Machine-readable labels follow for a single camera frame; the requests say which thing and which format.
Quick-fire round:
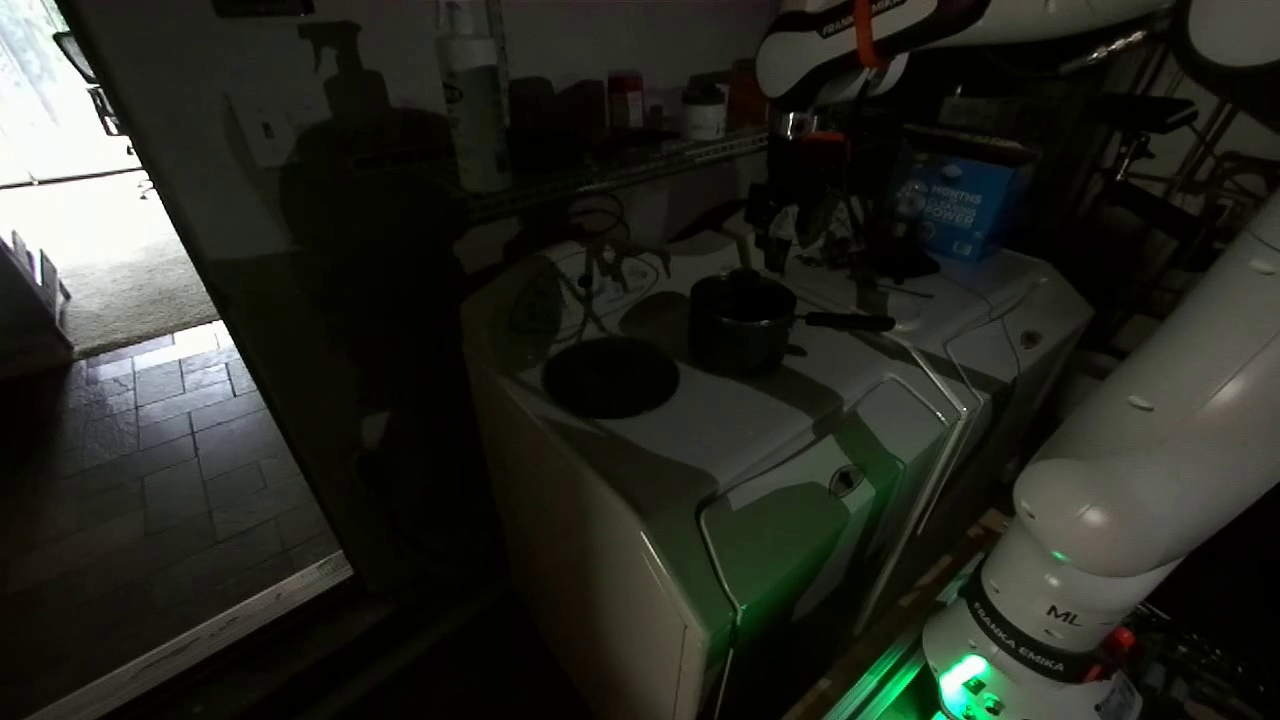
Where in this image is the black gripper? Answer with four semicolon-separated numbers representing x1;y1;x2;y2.
770;113;854;247

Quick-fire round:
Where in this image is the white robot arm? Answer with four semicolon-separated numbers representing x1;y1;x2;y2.
758;0;1280;720

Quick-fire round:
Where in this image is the black pot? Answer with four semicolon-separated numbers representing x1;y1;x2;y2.
689;267;897;380

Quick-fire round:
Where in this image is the white jar on shelf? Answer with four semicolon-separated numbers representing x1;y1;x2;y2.
679;80;728;141

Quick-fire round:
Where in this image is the blue box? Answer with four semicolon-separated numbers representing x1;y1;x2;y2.
893;152;1027;260

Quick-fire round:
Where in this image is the red container on shelf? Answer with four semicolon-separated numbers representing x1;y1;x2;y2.
609;74;650;134

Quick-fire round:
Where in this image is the white washing machine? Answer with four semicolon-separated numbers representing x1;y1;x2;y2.
465;245;989;720
743;211;1096;446

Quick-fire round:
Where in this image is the black round plate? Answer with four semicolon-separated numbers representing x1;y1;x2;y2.
542;336;679;419

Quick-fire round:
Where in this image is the white spray can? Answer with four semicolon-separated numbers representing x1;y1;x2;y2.
435;0;508;191

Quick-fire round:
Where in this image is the dark spray bottle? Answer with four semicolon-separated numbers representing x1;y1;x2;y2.
297;19;392;134

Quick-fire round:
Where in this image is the wall shelf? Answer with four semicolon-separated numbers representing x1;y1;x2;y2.
455;134;770;226

